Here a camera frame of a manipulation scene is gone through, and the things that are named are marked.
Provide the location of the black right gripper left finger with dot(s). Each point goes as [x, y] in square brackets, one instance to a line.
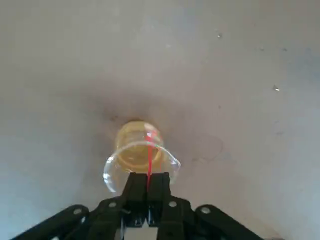
[110, 217]

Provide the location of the red stirring rod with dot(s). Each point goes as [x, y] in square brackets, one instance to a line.
[150, 162]

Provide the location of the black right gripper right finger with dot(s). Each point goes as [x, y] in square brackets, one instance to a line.
[175, 215]

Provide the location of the glass beaker with yellow liquid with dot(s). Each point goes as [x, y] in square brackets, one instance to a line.
[132, 150]

